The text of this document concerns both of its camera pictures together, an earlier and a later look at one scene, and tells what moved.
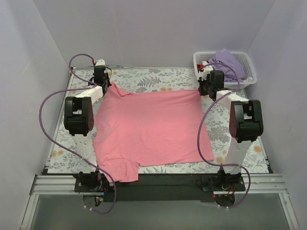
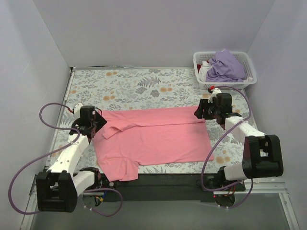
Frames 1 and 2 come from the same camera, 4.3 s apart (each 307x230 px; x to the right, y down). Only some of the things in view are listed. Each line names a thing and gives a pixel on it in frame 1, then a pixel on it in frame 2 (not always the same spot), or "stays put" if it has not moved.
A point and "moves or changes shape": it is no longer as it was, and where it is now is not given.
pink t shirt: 149,128 moves or changes shape
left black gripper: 104,86 → 100,122
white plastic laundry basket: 244,59 stays put
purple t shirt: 223,61 stays put
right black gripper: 206,89 → 201,110
